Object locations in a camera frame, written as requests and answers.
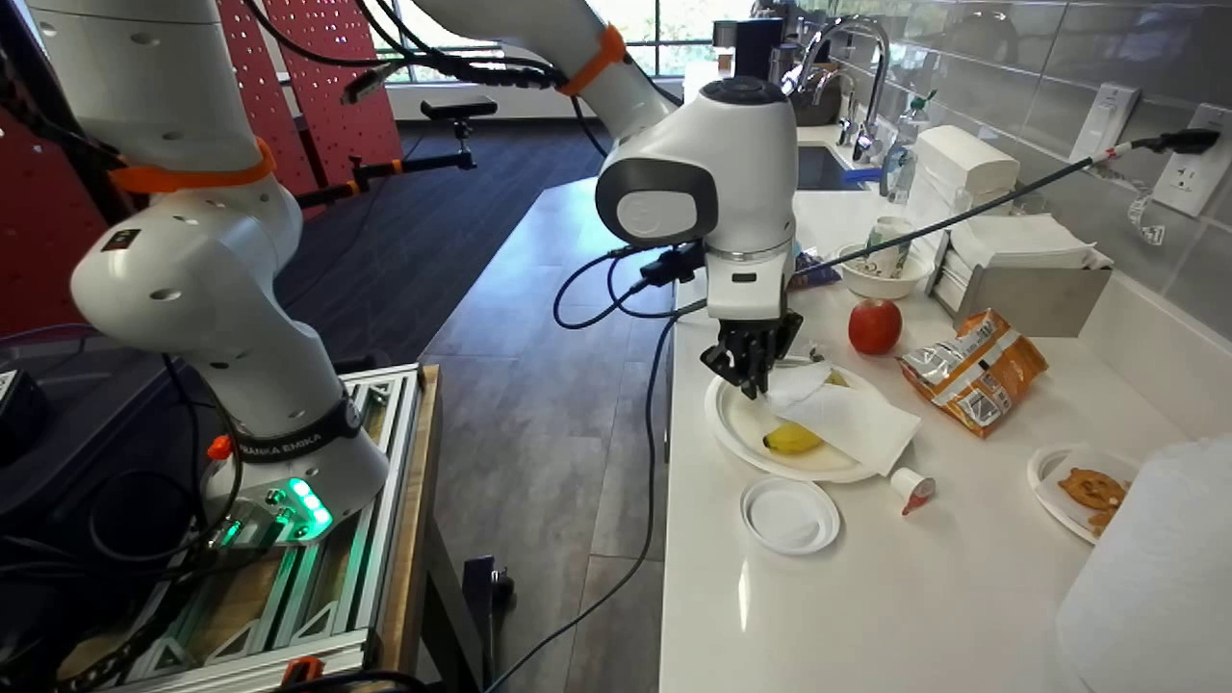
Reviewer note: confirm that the white banana plate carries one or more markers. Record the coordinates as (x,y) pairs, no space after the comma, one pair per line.
(745,429)

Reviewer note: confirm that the red apple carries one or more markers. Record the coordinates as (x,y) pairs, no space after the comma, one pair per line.
(875,329)

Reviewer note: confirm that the white wall outlet plate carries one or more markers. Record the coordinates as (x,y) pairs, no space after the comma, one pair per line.
(1102,120)

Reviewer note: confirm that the stack of white paper towels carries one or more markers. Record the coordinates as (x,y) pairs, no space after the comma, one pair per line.
(966,165)

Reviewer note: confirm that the small white round lid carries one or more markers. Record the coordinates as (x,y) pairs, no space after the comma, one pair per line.
(793,517)

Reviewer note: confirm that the white paper towel roll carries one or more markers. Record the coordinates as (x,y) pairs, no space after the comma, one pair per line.
(1156,578)

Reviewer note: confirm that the small cup in white bowl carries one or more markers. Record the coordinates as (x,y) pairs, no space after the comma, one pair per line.
(889,234)

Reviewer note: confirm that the small tipped paper cup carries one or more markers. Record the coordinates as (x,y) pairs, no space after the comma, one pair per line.
(911,490)

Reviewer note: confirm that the orange snack bag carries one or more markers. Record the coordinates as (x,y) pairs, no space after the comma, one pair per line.
(975,370)

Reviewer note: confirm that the red pegboard panel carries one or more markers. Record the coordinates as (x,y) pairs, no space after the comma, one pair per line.
(341,89)

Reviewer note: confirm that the white wall outlet with plug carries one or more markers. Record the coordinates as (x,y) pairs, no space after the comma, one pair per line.
(1197,173)

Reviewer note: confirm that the chrome sink faucet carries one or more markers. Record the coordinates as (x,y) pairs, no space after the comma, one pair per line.
(871,50)

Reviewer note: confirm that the white plate with cookies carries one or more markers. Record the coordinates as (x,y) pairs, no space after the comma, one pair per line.
(1085,492)

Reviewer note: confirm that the black bench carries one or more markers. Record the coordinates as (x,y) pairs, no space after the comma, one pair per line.
(460,115)

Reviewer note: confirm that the aluminium wood robot cart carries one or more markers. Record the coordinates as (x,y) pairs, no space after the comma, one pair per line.
(372,541)

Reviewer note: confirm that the white ceramic bowl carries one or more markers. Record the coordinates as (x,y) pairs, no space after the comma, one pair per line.
(889,278)

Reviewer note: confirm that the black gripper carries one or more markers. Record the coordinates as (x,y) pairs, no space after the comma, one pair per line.
(751,336)

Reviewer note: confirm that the kitchen sink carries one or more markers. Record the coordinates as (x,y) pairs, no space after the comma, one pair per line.
(835,165)

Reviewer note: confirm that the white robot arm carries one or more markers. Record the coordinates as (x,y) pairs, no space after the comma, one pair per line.
(196,293)

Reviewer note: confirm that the black cart foot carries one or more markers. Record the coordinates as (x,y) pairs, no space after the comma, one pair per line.
(487,598)

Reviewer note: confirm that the white paper napkin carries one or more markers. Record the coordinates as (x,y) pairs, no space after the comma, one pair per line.
(852,415)

